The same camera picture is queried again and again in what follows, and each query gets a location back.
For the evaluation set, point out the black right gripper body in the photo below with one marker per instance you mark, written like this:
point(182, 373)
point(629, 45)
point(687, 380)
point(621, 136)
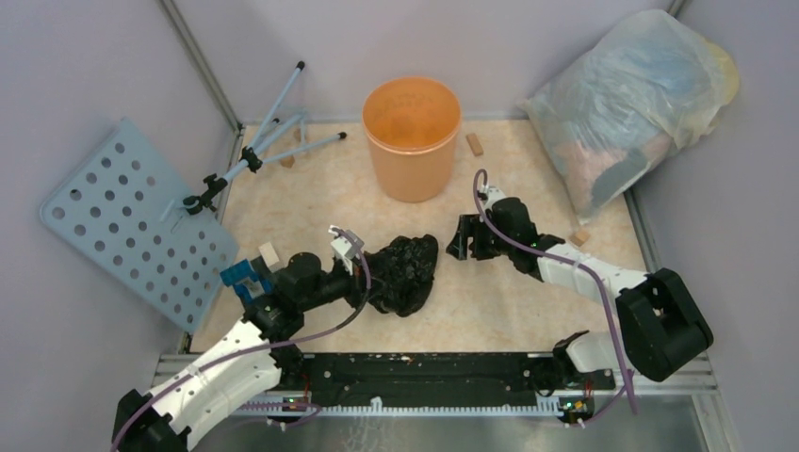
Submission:
point(488, 243)

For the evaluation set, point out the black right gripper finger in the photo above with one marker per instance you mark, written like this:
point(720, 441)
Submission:
point(460, 246)
point(468, 224)

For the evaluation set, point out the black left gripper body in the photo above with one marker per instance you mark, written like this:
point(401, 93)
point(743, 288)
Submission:
point(348, 285)

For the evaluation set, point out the black trash bag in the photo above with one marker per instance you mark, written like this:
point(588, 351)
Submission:
point(402, 274)

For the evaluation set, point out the large translucent trash bag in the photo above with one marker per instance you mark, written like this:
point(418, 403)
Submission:
point(648, 89)

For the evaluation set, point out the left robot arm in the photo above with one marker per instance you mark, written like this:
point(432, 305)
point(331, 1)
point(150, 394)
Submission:
point(177, 414)

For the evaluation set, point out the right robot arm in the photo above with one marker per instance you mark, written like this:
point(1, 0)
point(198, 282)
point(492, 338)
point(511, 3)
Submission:
point(656, 325)

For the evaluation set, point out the orange plastic trash bin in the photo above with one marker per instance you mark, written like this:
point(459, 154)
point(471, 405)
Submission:
point(411, 124)

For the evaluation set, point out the flat wooden block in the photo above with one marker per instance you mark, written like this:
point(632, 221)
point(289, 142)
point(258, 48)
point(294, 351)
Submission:
point(474, 144)

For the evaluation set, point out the wooden cube block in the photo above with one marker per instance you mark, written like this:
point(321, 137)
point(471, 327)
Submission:
point(579, 238)

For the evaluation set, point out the white cube block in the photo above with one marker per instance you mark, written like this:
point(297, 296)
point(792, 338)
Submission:
point(269, 255)

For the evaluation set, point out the blue clamp block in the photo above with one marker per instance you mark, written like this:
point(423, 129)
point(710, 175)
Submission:
point(249, 279)

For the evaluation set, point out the small wooden block by tripod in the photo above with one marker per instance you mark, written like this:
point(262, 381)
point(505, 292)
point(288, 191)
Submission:
point(288, 162)

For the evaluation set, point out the light blue tripod stand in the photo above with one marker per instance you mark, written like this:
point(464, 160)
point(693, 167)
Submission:
point(252, 157)

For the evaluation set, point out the light blue perforated board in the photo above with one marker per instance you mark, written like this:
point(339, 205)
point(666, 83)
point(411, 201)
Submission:
point(123, 209)

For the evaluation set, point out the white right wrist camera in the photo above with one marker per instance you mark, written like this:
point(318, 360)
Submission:
point(488, 195)

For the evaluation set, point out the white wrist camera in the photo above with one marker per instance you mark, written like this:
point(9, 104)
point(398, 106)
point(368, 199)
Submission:
point(488, 195)
point(345, 245)

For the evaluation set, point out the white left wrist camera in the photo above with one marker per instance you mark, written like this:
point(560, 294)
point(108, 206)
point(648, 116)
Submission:
point(345, 245)

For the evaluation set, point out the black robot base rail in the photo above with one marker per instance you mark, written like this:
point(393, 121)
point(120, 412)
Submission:
point(434, 380)

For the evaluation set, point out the white cable comb strip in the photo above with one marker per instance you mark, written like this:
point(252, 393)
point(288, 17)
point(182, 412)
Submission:
point(265, 406)

